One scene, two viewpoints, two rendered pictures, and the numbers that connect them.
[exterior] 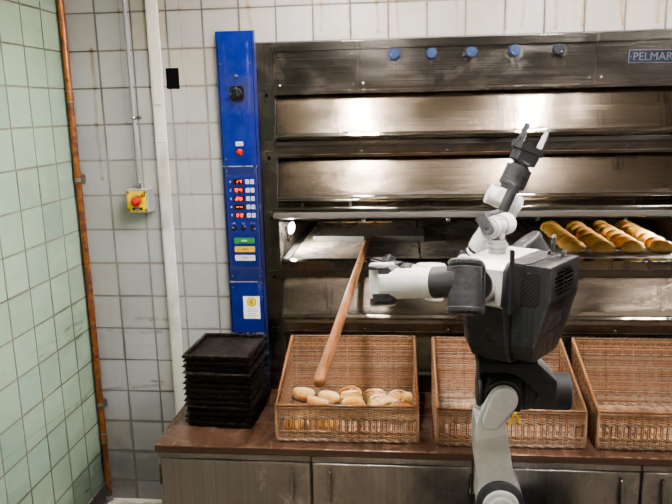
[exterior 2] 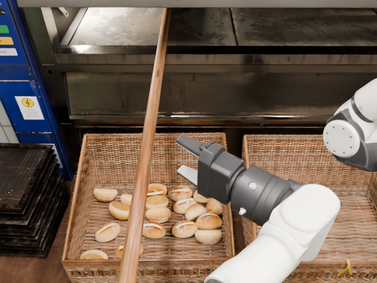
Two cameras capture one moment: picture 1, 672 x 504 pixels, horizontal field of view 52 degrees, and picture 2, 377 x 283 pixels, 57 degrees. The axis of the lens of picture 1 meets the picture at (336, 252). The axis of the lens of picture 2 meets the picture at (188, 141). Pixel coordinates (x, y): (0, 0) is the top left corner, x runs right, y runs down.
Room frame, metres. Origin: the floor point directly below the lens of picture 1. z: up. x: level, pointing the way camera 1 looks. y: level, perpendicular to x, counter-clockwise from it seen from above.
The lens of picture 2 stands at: (1.86, -0.09, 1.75)
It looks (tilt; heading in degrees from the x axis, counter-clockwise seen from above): 43 degrees down; 354
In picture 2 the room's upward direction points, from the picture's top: straight up
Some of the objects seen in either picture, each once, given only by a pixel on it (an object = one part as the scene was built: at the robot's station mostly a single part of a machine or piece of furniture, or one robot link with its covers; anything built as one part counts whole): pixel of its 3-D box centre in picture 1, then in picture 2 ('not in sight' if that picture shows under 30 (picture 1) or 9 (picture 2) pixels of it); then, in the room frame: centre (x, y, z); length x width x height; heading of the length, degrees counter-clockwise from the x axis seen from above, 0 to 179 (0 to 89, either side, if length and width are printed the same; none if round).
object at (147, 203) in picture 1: (140, 200); not in sight; (2.97, 0.84, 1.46); 0.10 x 0.07 x 0.10; 84
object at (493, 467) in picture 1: (497, 446); not in sight; (1.98, -0.49, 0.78); 0.18 x 0.15 x 0.47; 173
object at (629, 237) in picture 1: (601, 235); not in sight; (3.24, -1.28, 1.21); 0.61 x 0.48 x 0.06; 174
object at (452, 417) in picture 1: (502, 388); (322, 205); (2.59, -0.65, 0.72); 0.56 x 0.49 x 0.28; 84
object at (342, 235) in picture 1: (370, 232); not in sight; (3.52, -0.18, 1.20); 0.55 x 0.36 x 0.03; 83
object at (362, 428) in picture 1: (349, 384); (153, 202); (2.66, -0.04, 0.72); 0.56 x 0.49 x 0.28; 85
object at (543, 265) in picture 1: (514, 299); not in sight; (1.96, -0.52, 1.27); 0.34 x 0.30 x 0.36; 139
